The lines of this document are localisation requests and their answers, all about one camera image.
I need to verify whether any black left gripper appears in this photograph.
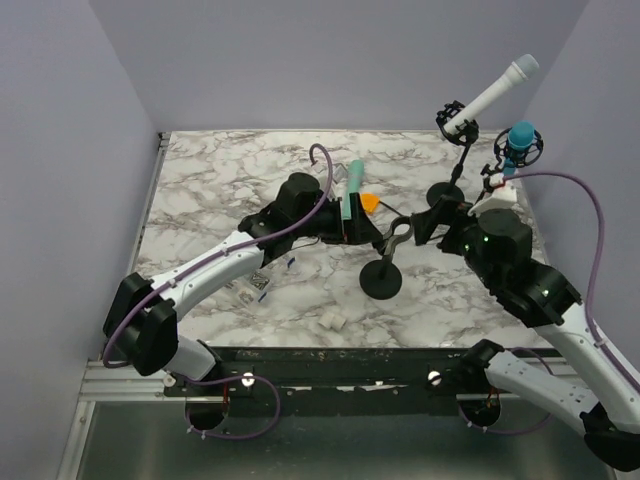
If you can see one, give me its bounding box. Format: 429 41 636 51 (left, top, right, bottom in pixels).
292 193 382 246

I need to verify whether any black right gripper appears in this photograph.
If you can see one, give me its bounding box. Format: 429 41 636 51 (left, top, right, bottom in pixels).
413 191 500 288

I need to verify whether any mint green microphone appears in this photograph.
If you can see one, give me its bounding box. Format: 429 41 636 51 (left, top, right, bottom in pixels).
341 159 365 221

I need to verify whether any black round-base microphone stand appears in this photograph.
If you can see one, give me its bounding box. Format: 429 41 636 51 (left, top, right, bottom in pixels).
359 216 413 300

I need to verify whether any blue microphone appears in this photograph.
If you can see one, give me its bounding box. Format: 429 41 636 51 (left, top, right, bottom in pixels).
494 121 540 175

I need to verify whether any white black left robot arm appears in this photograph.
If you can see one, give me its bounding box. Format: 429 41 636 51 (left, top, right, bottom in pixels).
103 173 382 395

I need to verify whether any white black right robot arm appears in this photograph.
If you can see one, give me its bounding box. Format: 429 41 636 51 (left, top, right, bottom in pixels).
410 197 639 472

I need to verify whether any white microphone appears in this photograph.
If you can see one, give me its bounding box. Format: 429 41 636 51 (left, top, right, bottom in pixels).
444 54 539 135

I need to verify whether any orange tape measure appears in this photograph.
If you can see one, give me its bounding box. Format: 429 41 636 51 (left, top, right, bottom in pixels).
359 193 381 214

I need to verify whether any small white plastic fitting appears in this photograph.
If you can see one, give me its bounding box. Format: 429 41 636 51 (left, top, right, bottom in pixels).
318 312 346 331

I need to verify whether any clear plastic screw box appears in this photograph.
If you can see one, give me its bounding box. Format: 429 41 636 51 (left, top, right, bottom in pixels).
225 254 296 307

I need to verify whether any black shock-mount stand round base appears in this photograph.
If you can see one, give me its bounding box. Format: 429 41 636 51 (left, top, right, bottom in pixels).
425 99 482 206

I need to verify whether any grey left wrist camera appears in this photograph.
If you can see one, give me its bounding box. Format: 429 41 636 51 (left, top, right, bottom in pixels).
318 163 348 188

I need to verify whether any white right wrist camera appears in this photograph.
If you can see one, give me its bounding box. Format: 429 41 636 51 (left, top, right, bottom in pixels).
468 173 518 216

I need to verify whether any black shock-mount tripod stand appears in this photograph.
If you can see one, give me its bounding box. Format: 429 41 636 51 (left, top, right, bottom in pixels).
415 127 547 249

